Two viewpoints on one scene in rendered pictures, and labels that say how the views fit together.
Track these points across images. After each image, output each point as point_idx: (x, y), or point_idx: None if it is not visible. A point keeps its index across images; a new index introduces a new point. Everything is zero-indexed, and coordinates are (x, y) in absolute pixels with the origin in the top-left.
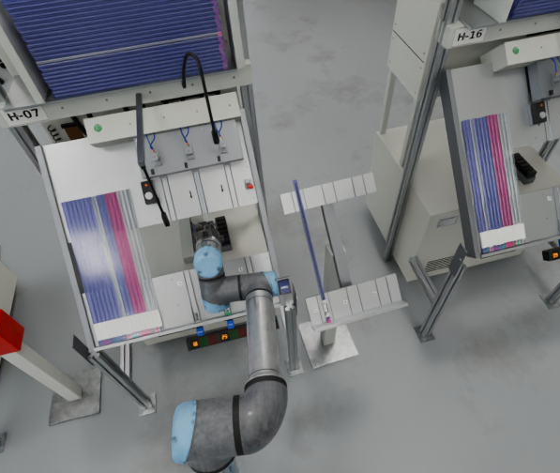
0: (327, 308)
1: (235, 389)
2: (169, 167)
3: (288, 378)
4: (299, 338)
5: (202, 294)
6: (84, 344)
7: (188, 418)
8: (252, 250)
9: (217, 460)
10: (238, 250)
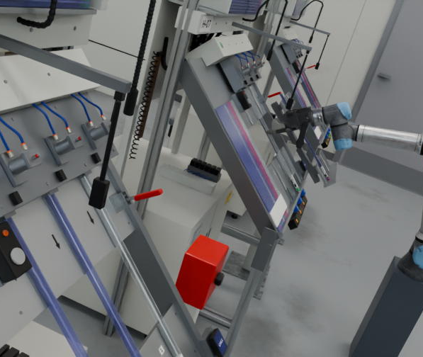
0: (324, 171)
1: (246, 327)
2: (247, 80)
3: (261, 300)
4: (233, 276)
5: (344, 135)
6: (257, 248)
7: None
8: (229, 176)
9: None
10: (222, 178)
